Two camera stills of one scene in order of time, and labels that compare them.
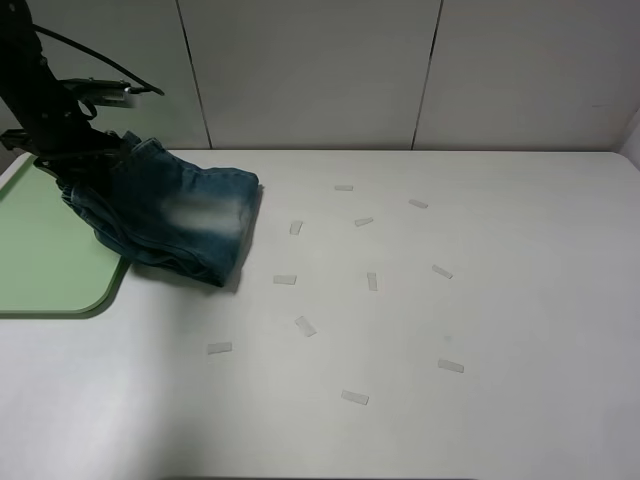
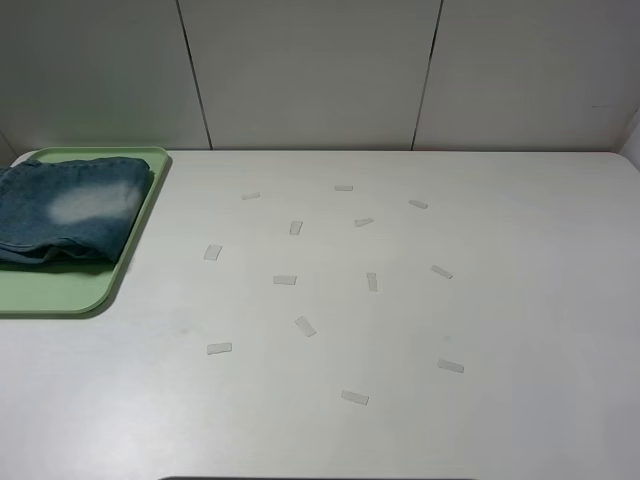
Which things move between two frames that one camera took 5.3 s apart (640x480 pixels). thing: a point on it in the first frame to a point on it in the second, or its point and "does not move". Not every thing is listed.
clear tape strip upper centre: [364, 221] does not move
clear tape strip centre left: [284, 279] does not move
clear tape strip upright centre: [295, 228] does not move
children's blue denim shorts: [185, 217] to [71, 209]
